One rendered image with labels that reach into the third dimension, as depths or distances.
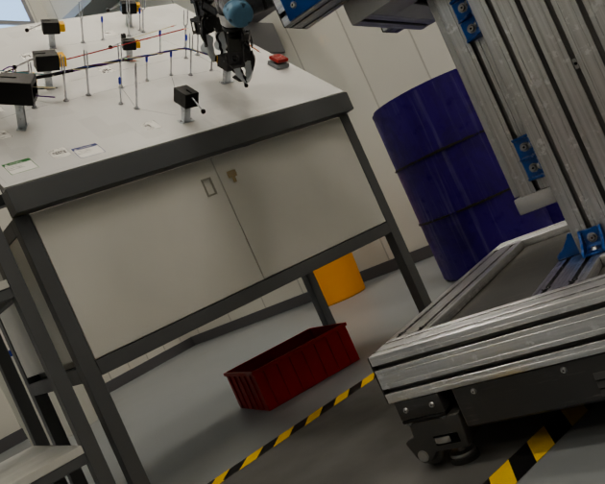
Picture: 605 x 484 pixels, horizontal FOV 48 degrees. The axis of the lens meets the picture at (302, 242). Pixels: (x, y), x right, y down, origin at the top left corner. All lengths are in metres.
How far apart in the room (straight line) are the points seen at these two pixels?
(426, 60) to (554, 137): 3.20
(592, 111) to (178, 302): 1.13
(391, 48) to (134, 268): 3.07
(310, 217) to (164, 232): 0.50
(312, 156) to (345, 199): 0.18
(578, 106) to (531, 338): 0.44
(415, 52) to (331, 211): 2.44
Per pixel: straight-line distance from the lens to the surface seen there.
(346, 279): 4.32
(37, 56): 2.23
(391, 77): 4.58
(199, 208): 1.96
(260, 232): 2.04
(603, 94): 1.30
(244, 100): 2.23
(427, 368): 1.17
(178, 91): 2.03
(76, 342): 1.76
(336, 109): 2.32
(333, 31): 4.77
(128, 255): 1.84
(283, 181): 2.14
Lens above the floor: 0.47
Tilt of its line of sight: level
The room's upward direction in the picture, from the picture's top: 24 degrees counter-clockwise
